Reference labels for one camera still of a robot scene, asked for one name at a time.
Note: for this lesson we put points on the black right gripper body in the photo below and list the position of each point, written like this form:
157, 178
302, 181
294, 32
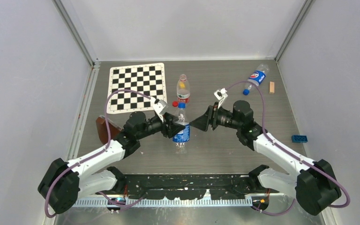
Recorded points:
221, 117

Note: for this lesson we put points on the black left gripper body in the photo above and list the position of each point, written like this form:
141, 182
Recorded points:
157, 126

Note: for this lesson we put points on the clear bottle blue label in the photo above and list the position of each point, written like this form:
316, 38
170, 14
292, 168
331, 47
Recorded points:
182, 137

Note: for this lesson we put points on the clear bottle red label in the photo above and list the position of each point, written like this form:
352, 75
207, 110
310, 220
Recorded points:
183, 95

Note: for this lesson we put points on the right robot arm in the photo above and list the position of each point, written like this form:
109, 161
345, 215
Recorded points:
311, 183

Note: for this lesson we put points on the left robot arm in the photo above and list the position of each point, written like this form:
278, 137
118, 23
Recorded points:
67, 181

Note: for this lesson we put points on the pepsi bottle blue cap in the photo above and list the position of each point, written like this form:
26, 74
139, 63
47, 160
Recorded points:
256, 78

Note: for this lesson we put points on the black white chessboard mat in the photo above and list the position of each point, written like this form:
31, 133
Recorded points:
146, 79

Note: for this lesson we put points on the tan wooden block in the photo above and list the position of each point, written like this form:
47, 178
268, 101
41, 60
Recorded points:
272, 88

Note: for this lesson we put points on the brown wooden metronome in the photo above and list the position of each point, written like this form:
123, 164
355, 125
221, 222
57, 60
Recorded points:
102, 130

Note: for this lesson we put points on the blue lego brick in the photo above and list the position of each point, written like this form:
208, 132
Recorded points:
299, 139

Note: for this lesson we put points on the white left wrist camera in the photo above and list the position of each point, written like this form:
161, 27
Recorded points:
159, 106

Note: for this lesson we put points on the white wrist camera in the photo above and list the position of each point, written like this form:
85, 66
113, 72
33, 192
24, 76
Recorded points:
159, 106
221, 95

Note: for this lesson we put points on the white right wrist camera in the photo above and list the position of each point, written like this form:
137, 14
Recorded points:
221, 95

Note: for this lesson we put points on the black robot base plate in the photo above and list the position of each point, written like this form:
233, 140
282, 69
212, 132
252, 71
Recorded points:
188, 186

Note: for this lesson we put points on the slotted aluminium rail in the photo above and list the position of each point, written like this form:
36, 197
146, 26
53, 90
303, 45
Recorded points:
98, 201

